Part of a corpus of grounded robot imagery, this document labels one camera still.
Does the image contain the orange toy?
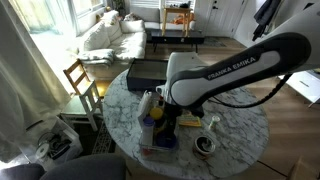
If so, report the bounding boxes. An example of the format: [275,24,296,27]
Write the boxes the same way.
[173,13,196,26]

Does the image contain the white bottle blue cap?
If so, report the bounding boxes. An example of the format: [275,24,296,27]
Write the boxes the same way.
[141,116,156,148]

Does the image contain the small white cap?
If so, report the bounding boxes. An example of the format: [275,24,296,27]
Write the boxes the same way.
[208,115,221,132]

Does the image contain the white door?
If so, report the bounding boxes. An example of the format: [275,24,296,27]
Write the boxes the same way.
[203,0,248,38]

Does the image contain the gray upholstered office chair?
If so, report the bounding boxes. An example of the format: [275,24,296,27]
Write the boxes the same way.
[0,163,46,180]

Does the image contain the small white chair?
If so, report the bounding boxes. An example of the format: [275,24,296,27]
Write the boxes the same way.
[60,81,104,133]

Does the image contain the beige curtain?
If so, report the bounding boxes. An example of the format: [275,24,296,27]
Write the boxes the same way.
[0,0,73,164]

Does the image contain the yellow dog picture book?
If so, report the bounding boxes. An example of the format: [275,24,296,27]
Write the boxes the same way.
[178,114,203,128]

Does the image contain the tall wooden side table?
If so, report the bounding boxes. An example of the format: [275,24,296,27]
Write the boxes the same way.
[161,7,193,38]

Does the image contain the clear bin with clutter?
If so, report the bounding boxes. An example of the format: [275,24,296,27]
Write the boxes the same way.
[33,116,84,168]

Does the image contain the brown cardboard box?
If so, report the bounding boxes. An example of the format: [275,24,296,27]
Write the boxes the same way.
[286,156,320,180]

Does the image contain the white side table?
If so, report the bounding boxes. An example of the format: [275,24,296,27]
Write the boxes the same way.
[278,69,320,108]

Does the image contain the clear plastic storage container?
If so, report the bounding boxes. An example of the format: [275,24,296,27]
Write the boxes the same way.
[139,96,179,163]

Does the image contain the cup of dark coffee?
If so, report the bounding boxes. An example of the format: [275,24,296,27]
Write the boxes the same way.
[193,134,217,158]

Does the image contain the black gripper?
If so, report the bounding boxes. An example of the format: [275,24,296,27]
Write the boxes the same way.
[163,103,183,135]

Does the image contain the white fabric sofa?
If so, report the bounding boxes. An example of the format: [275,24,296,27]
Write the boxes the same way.
[74,8,161,81]

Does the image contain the dark hanging jacket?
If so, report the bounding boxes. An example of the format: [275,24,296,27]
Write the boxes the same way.
[252,0,283,43]

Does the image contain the gray white blanket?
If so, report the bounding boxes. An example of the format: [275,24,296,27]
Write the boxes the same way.
[77,48,115,68]

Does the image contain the white plastic bag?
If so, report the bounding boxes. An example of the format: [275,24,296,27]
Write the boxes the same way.
[138,90,154,118]

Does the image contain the dark patterned floor mat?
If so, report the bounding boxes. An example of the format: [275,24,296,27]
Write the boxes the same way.
[91,119,116,155]

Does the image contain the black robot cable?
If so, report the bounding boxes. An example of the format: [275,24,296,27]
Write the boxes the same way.
[208,73,294,109]

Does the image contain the black coffee table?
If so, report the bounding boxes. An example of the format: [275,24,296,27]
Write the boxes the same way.
[150,29,205,54]

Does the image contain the brown wooden chair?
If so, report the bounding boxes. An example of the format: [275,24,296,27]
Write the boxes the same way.
[63,59,93,98]

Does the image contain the blue round plastic lid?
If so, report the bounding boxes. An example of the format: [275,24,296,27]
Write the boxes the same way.
[155,131,179,149]

